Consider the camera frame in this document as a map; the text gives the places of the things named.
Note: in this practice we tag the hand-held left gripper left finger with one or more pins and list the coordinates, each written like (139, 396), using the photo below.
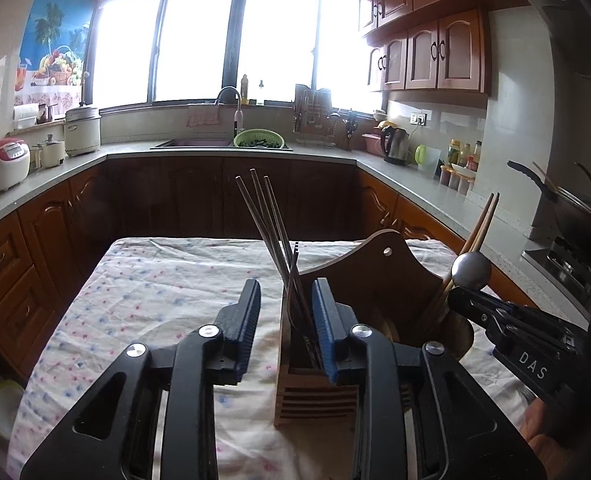
(249, 330)

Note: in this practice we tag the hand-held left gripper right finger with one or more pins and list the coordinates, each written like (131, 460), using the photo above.
(323, 330)

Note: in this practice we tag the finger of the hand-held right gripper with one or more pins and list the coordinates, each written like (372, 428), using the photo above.
(505, 315)

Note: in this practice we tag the wooden utensil holder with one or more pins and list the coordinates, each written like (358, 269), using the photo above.
(375, 310)

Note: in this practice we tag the metal spoon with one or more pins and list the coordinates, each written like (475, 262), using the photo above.
(470, 270)

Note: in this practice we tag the wooden chopstick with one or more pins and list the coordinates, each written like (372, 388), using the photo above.
(490, 215)
(478, 225)

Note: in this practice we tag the metal chopstick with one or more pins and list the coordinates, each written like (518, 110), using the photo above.
(270, 220)
(280, 220)
(260, 230)

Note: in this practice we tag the gas stove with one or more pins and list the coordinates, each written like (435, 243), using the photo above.
(560, 270)

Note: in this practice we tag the white floral tablecloth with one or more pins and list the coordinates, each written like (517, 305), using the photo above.
(150, 300)

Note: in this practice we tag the spice jar set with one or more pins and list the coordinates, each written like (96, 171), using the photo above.
(458, 179)

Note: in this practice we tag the wooden base cabinets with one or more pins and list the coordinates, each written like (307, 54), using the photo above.
(165, 195)

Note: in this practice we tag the condiment bottles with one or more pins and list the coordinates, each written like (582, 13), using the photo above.
(463, 155)

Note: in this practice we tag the green and white pitcher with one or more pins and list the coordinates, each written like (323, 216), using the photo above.
(428, 161)

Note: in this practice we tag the green plastic colander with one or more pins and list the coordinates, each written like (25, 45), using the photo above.
(258, 139)

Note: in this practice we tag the pink plastic basket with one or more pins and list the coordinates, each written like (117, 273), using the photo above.
(373, 144)

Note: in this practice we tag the kitchen sink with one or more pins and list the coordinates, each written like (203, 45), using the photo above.
(195, 144)

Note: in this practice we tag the steel electric kettle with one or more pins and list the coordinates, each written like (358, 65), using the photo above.
(396, 145)

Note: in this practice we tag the dish drying rack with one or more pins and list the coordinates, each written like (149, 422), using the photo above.
(313, 115)

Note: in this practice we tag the pink dish cloth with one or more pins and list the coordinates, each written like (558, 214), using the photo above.
(203, 118)

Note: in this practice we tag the chrome kitchen faucet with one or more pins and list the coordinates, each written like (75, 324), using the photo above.
(233, 105)

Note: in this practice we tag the pump soap bottle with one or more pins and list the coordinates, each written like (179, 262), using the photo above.
(261, 94)

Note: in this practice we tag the yellow bottle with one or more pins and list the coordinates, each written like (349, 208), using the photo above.
(245, 90)

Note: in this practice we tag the white bowl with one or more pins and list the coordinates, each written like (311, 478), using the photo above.
(6, 402)

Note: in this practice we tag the large white cooker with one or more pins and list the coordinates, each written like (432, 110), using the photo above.
(82, 131)

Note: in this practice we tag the small white cooker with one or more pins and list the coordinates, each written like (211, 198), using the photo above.
(49, 152)

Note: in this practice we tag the kitchen window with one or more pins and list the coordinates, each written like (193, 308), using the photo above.
(200, 45)

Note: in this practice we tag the white and red rice cooker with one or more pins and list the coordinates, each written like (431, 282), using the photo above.
(5, 165)

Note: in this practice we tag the wall power socket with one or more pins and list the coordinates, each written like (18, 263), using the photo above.
(418, 118)

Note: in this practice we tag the wooden wall cabinets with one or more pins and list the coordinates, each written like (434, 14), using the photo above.
(425, 35)

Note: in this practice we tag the tropical fruit wall poster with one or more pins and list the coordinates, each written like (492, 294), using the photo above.
(55, 35)

